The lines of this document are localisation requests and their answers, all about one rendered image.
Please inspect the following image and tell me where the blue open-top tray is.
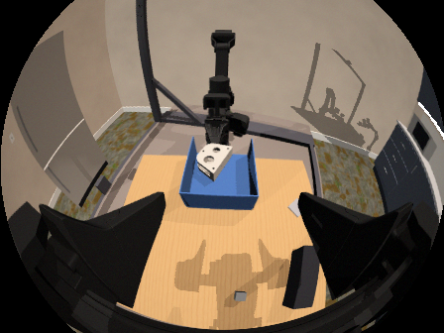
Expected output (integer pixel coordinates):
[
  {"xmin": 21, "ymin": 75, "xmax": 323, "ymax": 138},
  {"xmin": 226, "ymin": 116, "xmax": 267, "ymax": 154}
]
[{"xmin": 179, "ymin": 139, "xmax": 259, "ymax": 210}]

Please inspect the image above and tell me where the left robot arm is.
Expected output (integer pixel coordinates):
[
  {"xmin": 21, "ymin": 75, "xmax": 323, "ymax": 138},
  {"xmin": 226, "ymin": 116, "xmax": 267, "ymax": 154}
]
[{"xmin": 208, "ymin": 30, "xmax": 250, "ymax": 137}]

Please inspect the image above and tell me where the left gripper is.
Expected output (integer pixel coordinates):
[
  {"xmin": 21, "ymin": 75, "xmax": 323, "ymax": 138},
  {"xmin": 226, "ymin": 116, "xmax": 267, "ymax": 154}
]
[{"xmin": 203, "ymin": 93, "xmax": 231, "ymax": 146}]

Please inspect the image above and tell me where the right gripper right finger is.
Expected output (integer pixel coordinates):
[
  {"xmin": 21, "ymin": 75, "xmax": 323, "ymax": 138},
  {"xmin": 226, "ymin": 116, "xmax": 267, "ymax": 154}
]
[{"xmin": 297, "ymin": 192, "xmax": 413, "ymax": 300}]

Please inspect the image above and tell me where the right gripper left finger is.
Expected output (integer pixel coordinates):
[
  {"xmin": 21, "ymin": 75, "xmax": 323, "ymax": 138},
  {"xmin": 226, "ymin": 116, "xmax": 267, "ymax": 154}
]
[{"xmin": 39, "ymin": 191, "xmax": 167, "ymax": 308}]

